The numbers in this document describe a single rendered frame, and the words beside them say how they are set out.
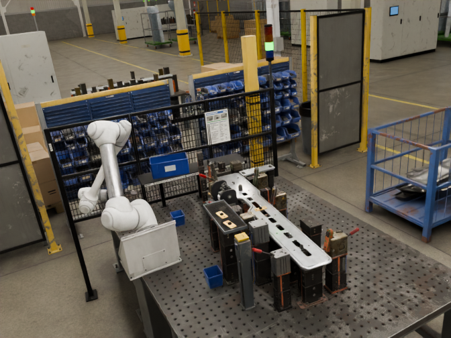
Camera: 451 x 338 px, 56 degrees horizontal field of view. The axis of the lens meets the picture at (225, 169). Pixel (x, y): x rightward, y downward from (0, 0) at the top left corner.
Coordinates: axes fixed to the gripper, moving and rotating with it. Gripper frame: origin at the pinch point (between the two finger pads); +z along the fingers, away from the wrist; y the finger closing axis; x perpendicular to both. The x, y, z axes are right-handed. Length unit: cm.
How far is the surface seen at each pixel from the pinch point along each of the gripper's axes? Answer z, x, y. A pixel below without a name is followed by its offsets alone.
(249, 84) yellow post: 88, -101, -29
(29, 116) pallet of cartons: -192, -254, 250
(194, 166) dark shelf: 46, -36, 7
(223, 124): 68, -71, -8
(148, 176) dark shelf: 8.6, -23.5, 8.1
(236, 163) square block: 79, -32, -7
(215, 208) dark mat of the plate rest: 55, 38, -67
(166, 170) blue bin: 22.8, -24.7, -2.7
